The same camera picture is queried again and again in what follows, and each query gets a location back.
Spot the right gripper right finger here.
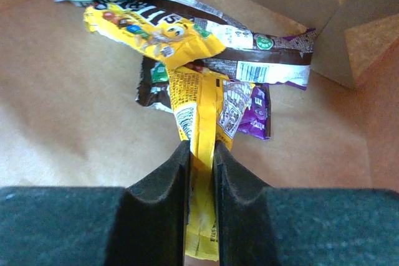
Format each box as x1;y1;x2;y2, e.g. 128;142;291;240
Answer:
213;141;281;265

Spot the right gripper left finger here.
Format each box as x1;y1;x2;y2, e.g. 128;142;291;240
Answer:
105;141;191;265

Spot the yellow snack packet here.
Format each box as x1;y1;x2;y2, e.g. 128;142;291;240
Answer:
167;67;254;261

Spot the red paper bag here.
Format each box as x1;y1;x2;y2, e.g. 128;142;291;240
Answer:
1;0;398;189

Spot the purple snack packet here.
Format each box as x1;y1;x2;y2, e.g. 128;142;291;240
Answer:
238;85;271;140

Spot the brown chocolate snack packet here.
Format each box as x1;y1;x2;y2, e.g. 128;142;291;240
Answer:
91;0;316;112

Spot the yellow candy packet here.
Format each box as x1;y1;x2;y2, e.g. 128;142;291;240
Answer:
84;1;226;70

